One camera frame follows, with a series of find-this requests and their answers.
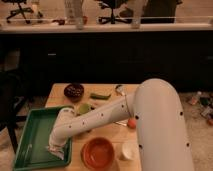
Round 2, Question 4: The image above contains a spatula with black handle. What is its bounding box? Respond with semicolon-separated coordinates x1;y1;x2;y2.
115;84;126;96

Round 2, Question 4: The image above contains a dark red bowl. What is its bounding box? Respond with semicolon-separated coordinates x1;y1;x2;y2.
64;83;84;102

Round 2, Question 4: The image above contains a grey towel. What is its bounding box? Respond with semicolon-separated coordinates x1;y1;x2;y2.
48;150;64;160

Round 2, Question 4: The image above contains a black office chair centre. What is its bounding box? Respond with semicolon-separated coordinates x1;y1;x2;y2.
96;0;128;24

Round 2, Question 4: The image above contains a black office chair left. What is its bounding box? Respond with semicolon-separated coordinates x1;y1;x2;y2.
1;0;43;24

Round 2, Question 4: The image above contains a black chair at left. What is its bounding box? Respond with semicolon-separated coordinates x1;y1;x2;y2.
0;72;27;151

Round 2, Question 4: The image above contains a white cup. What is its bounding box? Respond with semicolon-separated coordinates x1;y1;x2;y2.
121;141;135;161

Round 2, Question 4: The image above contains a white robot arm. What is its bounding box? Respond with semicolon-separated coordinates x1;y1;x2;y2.
48;78;195;171

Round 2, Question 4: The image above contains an orange bowl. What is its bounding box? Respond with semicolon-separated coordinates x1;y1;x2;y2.
81;137;115;171

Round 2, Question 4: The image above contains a red tomato toy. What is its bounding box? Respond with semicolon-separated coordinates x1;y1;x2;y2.
127;118;136;129

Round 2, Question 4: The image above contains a green plastic tray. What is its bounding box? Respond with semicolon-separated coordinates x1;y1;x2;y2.
13;106;72;171

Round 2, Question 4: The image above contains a black office chair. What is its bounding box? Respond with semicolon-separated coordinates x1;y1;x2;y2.
96;0;128;24
1;0;43;24

